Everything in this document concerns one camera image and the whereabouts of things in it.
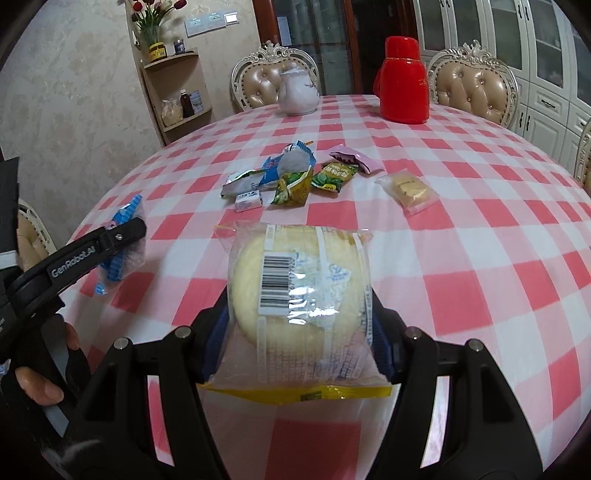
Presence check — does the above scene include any dark cake blue packet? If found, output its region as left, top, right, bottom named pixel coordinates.
left=94, top=194, right=147, bottom=295

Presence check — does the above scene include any small white candy block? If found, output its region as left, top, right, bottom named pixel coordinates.
left=235, top=190, right=263, bottom=213

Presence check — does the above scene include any pale round bread packet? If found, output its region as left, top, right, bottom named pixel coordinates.
left=202, top=222, right=393, bottom=405

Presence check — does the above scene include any clear biscuit packet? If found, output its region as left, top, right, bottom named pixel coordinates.
left=376, top=170, right=439, bottom=215

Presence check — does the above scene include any small blue snack packet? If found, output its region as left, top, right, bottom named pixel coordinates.
left=259, top=141, right=317, bottom=191

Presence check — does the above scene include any green candy packet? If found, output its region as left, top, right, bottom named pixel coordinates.
left=271, top=167, right=314, bottom=207
left=311, top=161, right=359, bottom=193

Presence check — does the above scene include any person left hand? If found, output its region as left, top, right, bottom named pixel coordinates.
left=15, top=323, right=80, bottom=406

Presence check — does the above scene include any left beige tufted chair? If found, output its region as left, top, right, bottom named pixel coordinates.
left=17, top=199, right=57, bottom=271

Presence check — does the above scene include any bagged food on shelf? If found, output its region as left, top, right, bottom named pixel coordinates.
left=161, top=98, right=183, bottom=127

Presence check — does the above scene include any red white checkered tablecloth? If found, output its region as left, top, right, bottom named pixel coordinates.
left=64, top=96, right=590, bottom=464

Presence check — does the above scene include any dark bottle on shelf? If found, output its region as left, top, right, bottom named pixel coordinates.
left=179, top=89, right=194, bottom=118

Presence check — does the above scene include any wooden corner shelf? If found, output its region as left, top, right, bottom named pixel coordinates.
left=138, top=51, right=212, bottom=146

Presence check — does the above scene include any small blue box on shelf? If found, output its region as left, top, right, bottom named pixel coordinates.
left=189, top=90, right=204, bottom=114

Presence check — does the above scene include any yellow jar on shelf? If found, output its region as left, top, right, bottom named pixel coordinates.
left=148, top=42, right=167, bottom=63

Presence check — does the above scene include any red flower bouquet vase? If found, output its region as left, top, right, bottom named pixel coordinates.
left=128, top=0, right=187, bottom=47

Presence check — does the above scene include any far beige tufted chair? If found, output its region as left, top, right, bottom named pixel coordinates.
left=229, top=40, right=319, bottom=111

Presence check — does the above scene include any near-right beige tufted chair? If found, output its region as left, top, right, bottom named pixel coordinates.
left=573, top=120, right=591, bottom=196

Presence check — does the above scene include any white ceramic teapot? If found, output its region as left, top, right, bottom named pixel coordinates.
left=279, top=67, right=321, bottom=116

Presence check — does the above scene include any pink snack packet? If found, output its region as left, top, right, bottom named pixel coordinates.
left=329, top=145, right=385, bottom=176

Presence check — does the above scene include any right beige tufted chair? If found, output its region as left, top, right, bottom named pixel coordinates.
left=427, top=40, right=520, bottom=129

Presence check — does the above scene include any red thermos jug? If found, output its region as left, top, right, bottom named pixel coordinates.
left=374, top=36, right=430, bottom=125

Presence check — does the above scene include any dark wooden glass door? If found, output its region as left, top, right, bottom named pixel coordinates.
left=252, top=0, right=418, bottom=95

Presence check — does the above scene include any white glass-door cabinet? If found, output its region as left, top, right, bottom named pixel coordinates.
left=413, top=0, right=590, bottom=174

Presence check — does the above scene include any wall switch panel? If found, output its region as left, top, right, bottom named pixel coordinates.
left=184, top=11, right=239, bottom=38

